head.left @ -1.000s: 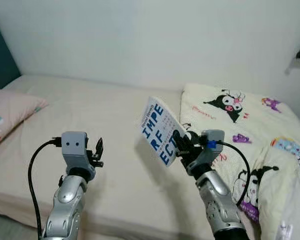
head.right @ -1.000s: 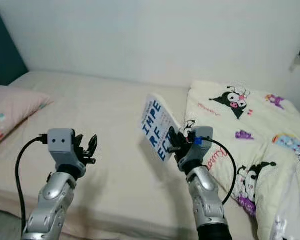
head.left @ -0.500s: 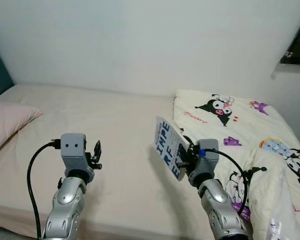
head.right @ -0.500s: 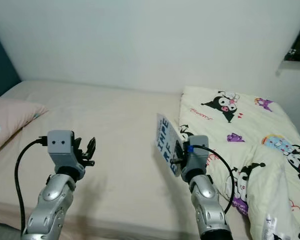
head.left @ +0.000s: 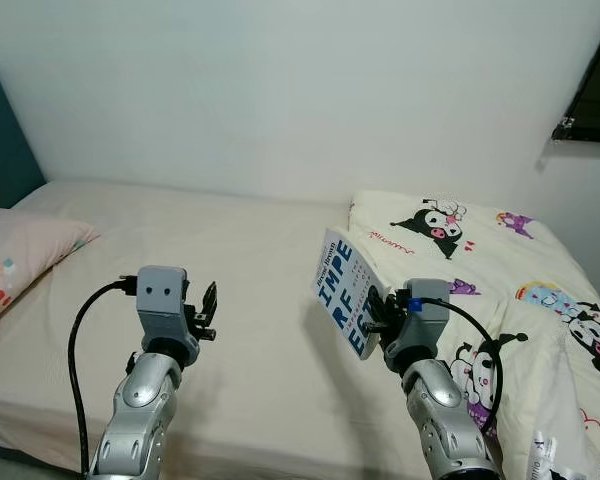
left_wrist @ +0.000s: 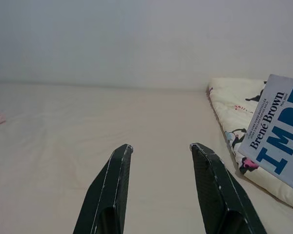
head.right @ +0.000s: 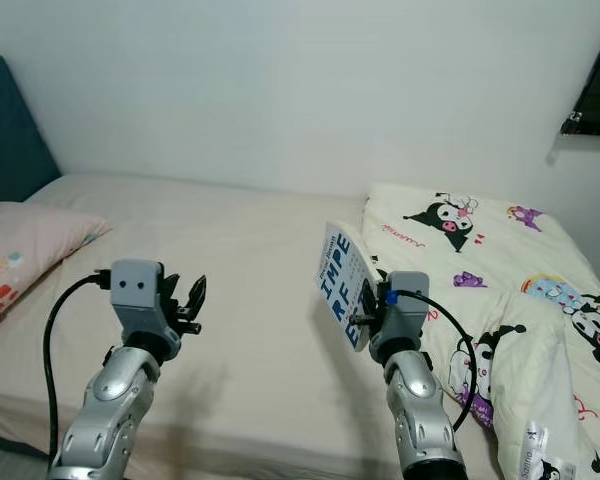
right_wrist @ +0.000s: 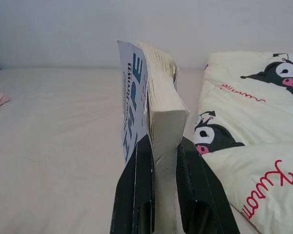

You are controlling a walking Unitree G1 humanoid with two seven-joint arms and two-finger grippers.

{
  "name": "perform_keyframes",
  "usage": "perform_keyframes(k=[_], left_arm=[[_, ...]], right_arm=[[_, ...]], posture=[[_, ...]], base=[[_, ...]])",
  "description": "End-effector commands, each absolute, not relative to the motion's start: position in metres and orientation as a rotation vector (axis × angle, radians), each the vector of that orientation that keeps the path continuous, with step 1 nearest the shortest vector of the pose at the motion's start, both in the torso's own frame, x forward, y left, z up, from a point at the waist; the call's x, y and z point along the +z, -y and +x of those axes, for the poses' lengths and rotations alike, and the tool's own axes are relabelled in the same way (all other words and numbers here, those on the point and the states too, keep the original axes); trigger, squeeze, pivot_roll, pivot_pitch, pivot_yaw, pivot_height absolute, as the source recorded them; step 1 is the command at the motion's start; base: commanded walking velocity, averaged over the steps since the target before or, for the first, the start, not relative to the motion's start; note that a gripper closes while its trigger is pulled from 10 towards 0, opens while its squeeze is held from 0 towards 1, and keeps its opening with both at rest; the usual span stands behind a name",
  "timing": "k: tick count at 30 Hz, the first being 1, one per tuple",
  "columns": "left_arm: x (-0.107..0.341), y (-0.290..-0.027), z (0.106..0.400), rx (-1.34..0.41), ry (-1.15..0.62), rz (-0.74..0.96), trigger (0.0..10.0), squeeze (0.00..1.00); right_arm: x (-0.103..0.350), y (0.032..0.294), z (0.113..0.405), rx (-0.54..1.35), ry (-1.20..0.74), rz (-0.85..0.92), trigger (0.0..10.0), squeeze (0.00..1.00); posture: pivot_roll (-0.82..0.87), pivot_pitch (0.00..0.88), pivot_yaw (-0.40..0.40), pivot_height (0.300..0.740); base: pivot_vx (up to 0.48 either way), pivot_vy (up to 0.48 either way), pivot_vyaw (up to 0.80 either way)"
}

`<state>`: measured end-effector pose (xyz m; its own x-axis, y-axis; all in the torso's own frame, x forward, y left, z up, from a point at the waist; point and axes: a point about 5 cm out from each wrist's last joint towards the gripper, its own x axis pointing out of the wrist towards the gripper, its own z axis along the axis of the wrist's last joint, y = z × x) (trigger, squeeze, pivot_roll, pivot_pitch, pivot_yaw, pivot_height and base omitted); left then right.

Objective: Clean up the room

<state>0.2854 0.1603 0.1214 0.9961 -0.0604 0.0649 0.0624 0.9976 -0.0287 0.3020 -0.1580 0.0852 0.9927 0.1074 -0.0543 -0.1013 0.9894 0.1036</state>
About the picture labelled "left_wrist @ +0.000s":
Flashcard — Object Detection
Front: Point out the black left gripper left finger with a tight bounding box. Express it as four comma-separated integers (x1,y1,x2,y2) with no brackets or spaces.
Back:
72,143,134,234

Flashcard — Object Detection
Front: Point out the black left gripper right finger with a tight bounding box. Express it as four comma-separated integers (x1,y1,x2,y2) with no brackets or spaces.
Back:
189,142,268,234

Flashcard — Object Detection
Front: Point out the cream cartoon print blanket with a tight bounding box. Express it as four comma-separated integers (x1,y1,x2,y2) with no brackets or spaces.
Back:
205,77,293,213

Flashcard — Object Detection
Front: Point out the white book with blue letters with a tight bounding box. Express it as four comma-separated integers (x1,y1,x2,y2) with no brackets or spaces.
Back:
237,74,293,195

